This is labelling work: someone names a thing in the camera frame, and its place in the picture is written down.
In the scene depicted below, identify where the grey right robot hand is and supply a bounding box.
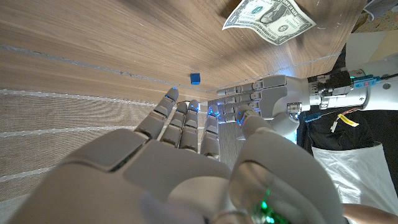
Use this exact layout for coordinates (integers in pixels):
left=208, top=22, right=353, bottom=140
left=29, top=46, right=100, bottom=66
left=6, top=86, right=346, bottom=224

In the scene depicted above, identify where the wire with yellow tag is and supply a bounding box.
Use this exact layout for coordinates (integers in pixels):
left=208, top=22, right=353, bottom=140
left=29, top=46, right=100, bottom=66
left=320, top=107, right=361, bottom=134

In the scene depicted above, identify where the beige striped curtain backdrop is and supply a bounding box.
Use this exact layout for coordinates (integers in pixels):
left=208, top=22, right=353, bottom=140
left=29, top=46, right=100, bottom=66
left=0, top=89, right=246, bottom=218

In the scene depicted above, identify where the person in black shirt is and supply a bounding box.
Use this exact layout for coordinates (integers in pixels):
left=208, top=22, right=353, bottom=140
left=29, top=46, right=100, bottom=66
left=312, top=142, right=398, bottom=224

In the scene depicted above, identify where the one dollar bill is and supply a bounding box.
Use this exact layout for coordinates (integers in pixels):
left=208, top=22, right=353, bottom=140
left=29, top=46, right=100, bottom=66
left=222, top=0, right=317, bottom=46

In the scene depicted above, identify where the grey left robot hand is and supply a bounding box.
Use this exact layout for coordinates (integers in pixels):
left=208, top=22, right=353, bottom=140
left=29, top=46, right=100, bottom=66
left=207, top=74, right=312, bottom=141

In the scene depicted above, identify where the person's bare forearm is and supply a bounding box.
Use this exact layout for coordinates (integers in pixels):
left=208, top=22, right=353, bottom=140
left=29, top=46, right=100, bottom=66
left=341, top=203, right=398, bottom=224

